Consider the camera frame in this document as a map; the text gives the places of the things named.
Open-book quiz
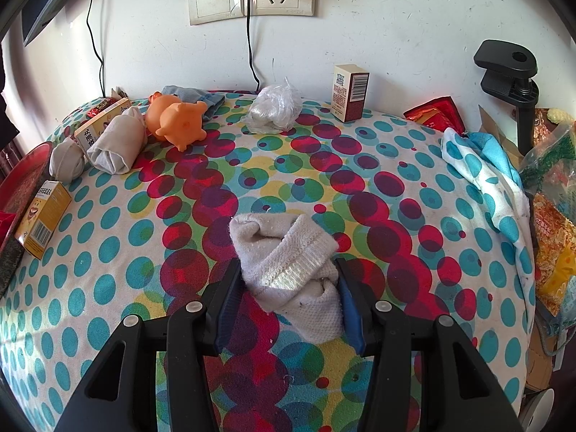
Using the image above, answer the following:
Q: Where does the small grey sock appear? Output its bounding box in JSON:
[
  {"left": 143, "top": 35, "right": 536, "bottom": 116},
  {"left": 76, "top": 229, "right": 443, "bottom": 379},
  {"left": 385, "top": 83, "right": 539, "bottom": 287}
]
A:
[{"left": 49, "top": 139, "right": 86, "bottom": 184}]

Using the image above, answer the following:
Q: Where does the orange rubber pig toy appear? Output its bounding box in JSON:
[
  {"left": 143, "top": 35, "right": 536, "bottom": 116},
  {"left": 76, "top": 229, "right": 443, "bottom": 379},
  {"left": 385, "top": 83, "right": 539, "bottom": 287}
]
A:
[{"left": 145, "top": 92, "right": 209, "bottom": 153}]

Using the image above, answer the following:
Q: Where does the polka dot tablecloth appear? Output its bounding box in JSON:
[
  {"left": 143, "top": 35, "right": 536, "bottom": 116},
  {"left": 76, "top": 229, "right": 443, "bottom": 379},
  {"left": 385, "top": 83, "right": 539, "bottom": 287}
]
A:
[{"left": 0, "top": 90, "right": 541, "bottom": 432}]

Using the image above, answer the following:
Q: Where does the crumpled clear plastic bag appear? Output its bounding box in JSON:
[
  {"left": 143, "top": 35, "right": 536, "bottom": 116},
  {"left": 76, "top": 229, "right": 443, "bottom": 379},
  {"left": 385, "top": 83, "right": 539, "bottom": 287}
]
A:
[{"left": 240, "top": 77, "right": 305, "bottom": 135}]

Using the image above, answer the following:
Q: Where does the brown and white carton box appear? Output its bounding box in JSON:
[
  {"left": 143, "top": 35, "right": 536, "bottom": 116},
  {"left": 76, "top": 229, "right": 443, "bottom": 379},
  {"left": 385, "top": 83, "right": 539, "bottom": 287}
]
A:
[{"left": 332, "top": 63, "right": 370, "bottom": 123}]

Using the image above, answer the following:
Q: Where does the white round object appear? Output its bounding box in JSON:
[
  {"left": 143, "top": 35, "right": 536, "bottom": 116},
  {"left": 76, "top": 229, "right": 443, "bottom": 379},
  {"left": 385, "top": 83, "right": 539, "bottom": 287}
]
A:
[{"left": 517, "top": 387, "right": 557, "bottom": 432}]

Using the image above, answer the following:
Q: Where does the beige sock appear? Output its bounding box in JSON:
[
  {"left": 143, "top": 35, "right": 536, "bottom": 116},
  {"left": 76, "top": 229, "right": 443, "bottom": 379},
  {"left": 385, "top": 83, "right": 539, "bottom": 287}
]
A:
[{"left": 86, "top": 107, "right": 145, "bottom": 175}]

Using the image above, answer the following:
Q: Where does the thin black cable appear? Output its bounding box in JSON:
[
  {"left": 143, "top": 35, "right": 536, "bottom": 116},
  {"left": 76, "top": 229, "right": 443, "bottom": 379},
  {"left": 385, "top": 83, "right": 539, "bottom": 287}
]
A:
[{"left": 87, "top": 0, "right": 107, "bottom": 96}]

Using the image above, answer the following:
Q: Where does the brown cardboard box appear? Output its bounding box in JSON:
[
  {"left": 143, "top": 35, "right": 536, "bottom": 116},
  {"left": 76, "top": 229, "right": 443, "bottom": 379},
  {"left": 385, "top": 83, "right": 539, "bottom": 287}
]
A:
[{"left": 478, "top": 104, "right": 528, "bottom": 163}]

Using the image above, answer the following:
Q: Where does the yellow box with smiling face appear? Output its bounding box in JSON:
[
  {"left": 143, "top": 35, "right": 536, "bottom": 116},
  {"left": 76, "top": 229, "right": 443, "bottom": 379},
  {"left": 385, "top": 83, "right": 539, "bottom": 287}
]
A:
[{"left": 14, "top": 180, "right": 73, "bottom": 260}]

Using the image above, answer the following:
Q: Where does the clear bag with green contents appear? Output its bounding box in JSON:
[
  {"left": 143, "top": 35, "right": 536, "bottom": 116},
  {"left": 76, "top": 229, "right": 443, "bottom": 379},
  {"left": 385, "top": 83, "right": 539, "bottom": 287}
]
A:
[{"left": 519, "top": 119, "right": 576, "bottom": 195}]

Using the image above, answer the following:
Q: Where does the red snack packet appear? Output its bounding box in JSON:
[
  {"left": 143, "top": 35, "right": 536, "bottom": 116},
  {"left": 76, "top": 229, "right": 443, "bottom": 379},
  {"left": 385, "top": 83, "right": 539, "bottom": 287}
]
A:
[{"left": 402, "top": 96, "right": 469, "bottom": 136}]

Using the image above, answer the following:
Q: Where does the white knitted sock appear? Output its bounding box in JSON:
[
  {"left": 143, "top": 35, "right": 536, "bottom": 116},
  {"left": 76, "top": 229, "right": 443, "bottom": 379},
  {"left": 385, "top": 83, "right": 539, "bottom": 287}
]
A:
[{"left": 229, "top": 213, "right": 345, "bottom": 345}]

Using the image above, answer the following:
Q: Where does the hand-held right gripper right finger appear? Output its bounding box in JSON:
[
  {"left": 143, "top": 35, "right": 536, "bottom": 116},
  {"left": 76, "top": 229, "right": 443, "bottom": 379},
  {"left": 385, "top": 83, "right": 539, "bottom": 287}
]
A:
[{"left": 335, "top": 257, "right": 525, "bottom": 432}]

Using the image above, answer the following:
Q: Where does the light blue sock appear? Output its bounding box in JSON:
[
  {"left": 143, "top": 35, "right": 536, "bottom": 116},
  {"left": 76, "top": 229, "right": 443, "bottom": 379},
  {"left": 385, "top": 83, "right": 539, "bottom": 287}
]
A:
[{"left": 161, "top": 85, "right": 226, "bottom": 120}]

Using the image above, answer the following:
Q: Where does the black adapter cable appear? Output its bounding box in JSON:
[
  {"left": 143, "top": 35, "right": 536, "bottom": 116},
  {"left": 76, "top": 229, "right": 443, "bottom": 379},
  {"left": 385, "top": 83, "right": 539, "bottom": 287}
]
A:
[{"left": 245, "top": 0, "right": 261, "bottom": 93}]

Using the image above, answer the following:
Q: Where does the yellow and white carton box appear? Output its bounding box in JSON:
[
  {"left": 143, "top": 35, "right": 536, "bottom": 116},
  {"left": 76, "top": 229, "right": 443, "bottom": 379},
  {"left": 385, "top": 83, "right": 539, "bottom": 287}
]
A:
[{"left": 73, "top": 98, "right": 132, "bottom": 149}]

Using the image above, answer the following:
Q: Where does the black desk clamp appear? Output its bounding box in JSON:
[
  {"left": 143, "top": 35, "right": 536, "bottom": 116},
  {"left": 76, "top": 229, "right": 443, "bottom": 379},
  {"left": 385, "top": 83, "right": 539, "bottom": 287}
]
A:
[{"left": 473, "top": 40, "right": 540, "bottom": 156}]

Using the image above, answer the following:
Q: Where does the orange yellow snack bag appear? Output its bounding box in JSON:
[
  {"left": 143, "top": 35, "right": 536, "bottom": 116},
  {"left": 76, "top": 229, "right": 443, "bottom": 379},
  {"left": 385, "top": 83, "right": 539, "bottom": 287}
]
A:
[{"left": 533, "top": 191, "right": 576, "bottom": 316}]

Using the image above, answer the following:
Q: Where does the white cloth with blue dots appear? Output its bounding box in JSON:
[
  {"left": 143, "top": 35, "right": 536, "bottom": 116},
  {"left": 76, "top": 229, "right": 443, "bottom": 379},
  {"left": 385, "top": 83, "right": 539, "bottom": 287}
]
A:
[{"left": 440, "top": 127, "right": 536, "bottom": 320}]

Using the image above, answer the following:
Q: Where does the small red wrapper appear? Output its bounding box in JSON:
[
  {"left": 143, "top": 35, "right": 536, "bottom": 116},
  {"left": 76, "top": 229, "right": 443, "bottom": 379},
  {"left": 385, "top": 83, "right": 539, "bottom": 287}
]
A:
[{"left": 85, "top": 97, "right": 113, "bottom": 120}]

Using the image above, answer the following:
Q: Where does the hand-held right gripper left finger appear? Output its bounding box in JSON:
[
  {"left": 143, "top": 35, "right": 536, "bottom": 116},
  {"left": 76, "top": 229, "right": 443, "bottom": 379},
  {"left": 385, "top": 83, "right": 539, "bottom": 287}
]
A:
[{"left": 54, "top": 256, "right": 244, "bottom": 432}]

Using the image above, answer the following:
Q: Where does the red plastic basin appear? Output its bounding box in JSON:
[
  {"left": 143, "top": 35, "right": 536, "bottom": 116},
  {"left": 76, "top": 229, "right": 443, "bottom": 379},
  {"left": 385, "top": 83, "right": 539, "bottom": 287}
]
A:
[{"left": 0, "top": 141, "right": 55, "bottom": 298}]

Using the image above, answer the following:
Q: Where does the black television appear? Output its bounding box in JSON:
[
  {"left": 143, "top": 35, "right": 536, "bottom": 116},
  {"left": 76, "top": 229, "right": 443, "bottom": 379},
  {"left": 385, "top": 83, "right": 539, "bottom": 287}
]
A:
[{"left": 18, "top": 0, "right": 104, "bottom": 48}]

